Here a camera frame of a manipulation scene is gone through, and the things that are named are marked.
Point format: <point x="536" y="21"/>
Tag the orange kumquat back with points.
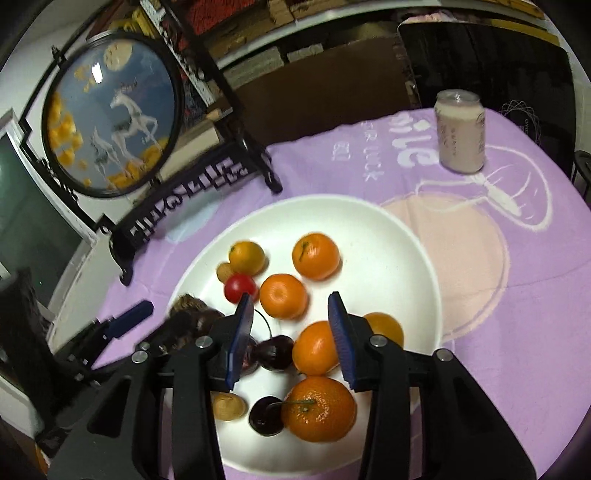
<point x="385" y="325"/>

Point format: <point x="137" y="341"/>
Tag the mandarin front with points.
<point x="319" y="409"/>

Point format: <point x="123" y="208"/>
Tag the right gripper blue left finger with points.
<point x="239" y="325"/>

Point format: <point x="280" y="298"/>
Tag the mandarin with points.
<point x="319" y="409"/>
<point x="316" y="256"/>
<point x="283" y="297"/>

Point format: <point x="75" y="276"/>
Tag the purple tablecloth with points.
<point x="495" y="266"/>

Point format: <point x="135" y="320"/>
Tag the black chair back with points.
<point x="525" y="79"/>

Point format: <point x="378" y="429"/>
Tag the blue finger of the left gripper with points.
<point x="126" y="321"/>

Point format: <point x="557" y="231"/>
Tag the small red tomato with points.
<point x="237" y="285"/>

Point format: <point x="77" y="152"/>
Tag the orange kumquat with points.
<point x="385" y="325"/>
<point x="314" y="352"/>

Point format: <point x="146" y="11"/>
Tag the dark cherry with stem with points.
<point x="266" y="416"/>

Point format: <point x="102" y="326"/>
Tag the dark water chestnut large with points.
<point x="189" y="318"/>

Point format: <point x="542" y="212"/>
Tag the round deer screen ornament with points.
<point x="113" y="104"/>

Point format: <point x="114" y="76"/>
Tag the orange kumquat front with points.
<point x="314" y="352"/>

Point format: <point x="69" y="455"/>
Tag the yellow orange front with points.
<point x="246" y="257"/>

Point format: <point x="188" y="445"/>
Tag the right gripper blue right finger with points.
<point x="344" y="336"/>

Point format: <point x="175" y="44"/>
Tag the tan longan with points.
<point x="224" y="272"/>
<point x="228" y="406"/>

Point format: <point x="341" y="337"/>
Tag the white beverage can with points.
<point x="461" y="131"/>

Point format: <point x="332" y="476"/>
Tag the white oval plate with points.
<point x="383" y="268"/>

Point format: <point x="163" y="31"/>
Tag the shelf with flat boxes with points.
<point x="247" y="39"/>

